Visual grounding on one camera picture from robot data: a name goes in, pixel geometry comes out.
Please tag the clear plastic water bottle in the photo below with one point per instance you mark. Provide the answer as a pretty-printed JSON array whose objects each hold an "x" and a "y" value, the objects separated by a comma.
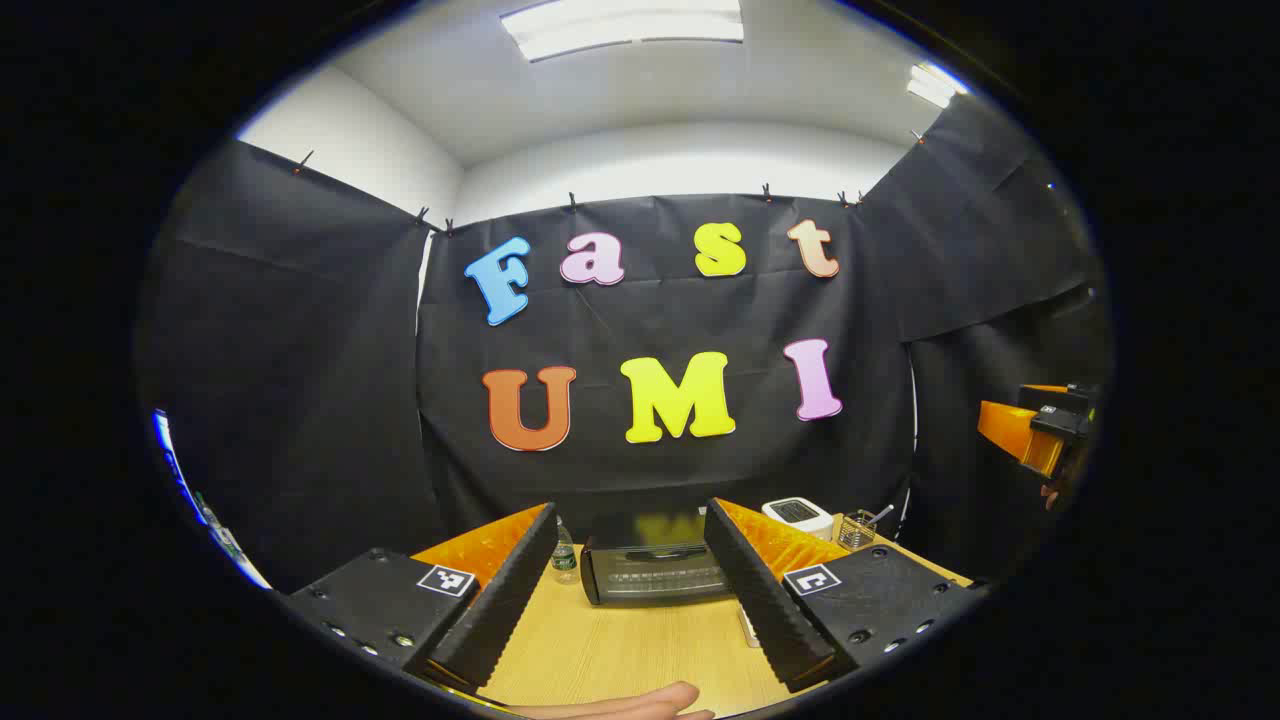
[{"x": 564, "y": 560}]

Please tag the row of black cloth clips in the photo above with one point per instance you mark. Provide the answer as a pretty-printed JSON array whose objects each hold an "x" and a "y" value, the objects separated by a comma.
[{"x": 767, "y": 190}]

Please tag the small ceiling light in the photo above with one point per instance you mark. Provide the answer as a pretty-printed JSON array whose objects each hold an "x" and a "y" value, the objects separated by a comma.
[{"x": 935, "y": 85}]

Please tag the long ceiling light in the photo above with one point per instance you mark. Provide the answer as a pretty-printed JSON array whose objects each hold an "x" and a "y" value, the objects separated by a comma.
[{"x": 625, "y": 25}]

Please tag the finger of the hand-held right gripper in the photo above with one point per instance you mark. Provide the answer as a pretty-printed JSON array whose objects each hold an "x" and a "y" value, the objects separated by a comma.
[{"x": 1015, "y": 430}]

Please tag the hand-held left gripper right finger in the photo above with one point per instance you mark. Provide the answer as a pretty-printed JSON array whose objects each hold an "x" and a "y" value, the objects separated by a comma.
[{"x": 765, "y": 600}]

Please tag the white toaster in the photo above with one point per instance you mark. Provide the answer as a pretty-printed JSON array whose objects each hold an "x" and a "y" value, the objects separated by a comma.
[{"x": 800, "y": 515}]

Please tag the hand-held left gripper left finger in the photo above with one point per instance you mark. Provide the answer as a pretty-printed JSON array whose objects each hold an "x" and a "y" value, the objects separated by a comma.
[{"x": 505, "y": 590}]

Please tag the metal utensil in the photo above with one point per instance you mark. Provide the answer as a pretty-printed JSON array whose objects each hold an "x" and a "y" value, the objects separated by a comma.
[{"x": 882, "y": 515}]

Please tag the black electric oven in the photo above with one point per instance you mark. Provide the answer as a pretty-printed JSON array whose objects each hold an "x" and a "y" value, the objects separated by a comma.
[{"x": 650, "y": 575}]

